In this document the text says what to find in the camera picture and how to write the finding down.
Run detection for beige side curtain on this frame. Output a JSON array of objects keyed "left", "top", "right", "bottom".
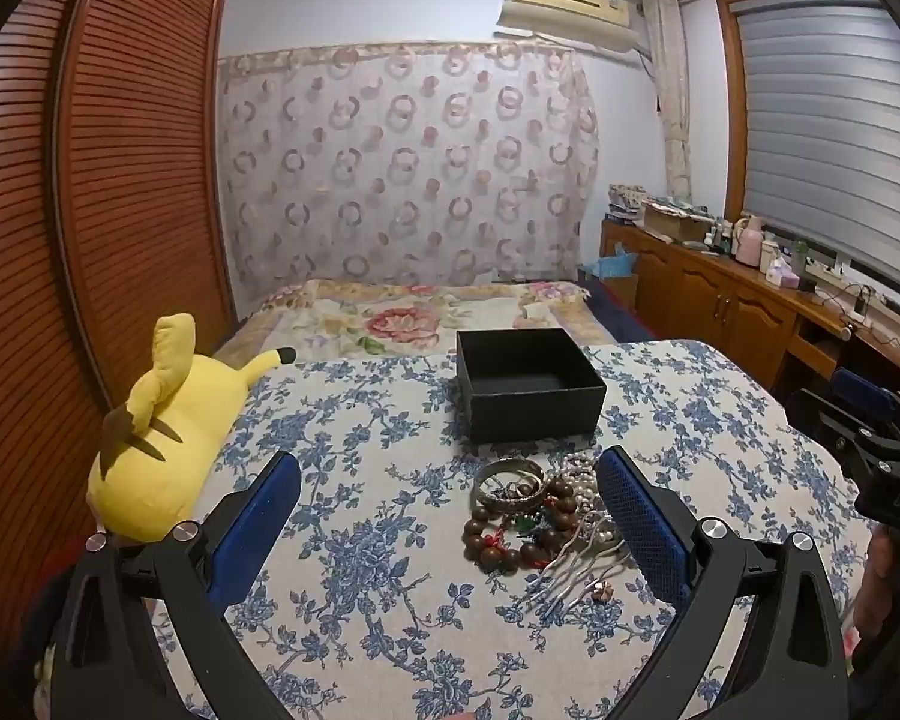
[{"left": 642, "top": 0, "right": 692, "bottom": 200}]

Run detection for pink floral quilt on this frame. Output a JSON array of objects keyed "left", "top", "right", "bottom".
[{"left": 215, "top": 280, "right": 614, "bottom": 367}]

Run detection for blue floral bed cover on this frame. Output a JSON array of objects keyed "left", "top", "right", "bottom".
[{"left": 194, "top": 341, "right": 870, "bottom": 718}]

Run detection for pink thermos bottle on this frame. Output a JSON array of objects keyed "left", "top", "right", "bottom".
[{"left": 731, "top": 213, "right": 764, "bottom": 268}]

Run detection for sheer circle pattern curtain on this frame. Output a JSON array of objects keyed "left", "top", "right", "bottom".
[{"left": 217, "top": 43, "right": 600, "bottom": 302}]

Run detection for cardboard box on cabinet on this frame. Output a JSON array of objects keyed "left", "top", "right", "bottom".
[{"left": 642, "top": 202, "right": 713, "bottom": 242}]

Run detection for pink tissue box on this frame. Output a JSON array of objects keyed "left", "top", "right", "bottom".
[{"left": 764, "top": 257, "right": 800, "bottom": 289}]

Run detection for brown louvered wardrobe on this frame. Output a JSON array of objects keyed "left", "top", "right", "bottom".
[{"left": 0, "top": 0, "right": 235, "bottom": 668}]

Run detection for red string green pendant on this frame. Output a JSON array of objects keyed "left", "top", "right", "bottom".
[{"left": 482, "top": 509, "right": 564, "bottom": 551}]

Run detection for silver hair pins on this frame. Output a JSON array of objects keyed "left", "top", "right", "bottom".
[{"left": 521, "top": 518, "right": 629, "bottom": 614}]

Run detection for wooden sideboard cabinet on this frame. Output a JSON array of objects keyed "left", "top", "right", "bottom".
[{"left": 601, "top": 221, "right": 900, "bottom": 398}]

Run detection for white pearl necklace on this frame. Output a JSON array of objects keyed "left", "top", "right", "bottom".
[{"left": 554, "top": 452, "right": 629, "bottom": 550}]

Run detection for pale green jade bangle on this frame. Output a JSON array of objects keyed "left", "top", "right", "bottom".
[{"left": 471, "top": 458, "right": 548, "bottom": 515}]

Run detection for blue tissue paper bag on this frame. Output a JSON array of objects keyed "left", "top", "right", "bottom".
[{"left": 578, "top": 242, "right": 637, "bottom": 280}]

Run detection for person's right hand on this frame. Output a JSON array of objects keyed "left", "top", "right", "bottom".
[{"left": 854, "top": 525, "right": 900, "bottom": 639}]

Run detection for black jewelry box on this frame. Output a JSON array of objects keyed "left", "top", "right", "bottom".
[{"left": 457, "top": 328, "right": 606, "bottom": 444}]

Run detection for white wall air conditioner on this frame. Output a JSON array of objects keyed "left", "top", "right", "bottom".
[{"left": 497, "top": 0, "right": 640, "bottom": 54}]

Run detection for brown wooden bead bracelet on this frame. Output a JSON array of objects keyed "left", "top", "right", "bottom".
[{"left": 461, "top": 478, "right": 580, "bottom": 577}]

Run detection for grey window blind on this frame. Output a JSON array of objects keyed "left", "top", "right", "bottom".
[{"left": 730, "top": 0, "right": 900, "bottom": 288}]

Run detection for yellow Pikachu plush toy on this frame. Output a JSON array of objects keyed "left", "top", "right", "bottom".
[{"left": 86, "top": 314, "right": 297, "bottom": 543}]

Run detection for small flower brooch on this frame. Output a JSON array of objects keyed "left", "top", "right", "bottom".
[{"left": 592, "top": 582, "right": 614, "bottom": 605}]

